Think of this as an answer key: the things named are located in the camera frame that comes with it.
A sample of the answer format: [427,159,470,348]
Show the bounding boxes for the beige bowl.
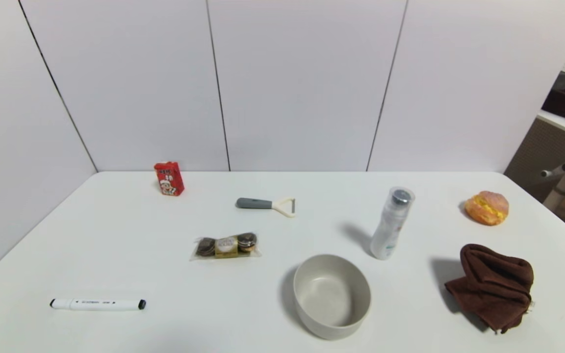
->
[293,253,372,341]

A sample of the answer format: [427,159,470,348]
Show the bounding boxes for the clear wrapped chocolate pack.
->
[189,232,262,261]

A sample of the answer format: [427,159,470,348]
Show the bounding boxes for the white marker pen black caps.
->
[50,298,147,312]

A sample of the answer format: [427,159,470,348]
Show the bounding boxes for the grey handled white peeler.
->
[236,197,296,218]

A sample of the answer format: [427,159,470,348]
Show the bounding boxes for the brown perforated panel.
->
[504,118,565,203]

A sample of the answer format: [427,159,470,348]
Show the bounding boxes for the brown cloth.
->
[443,243,535,335]

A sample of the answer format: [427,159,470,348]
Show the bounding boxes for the cream filled bread bun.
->
[463,190,510,227]

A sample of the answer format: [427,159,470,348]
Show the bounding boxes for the clear white spray bottle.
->
[370,186,416,261]

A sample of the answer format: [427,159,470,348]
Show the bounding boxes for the red milk carton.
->
[154,161,185,197]

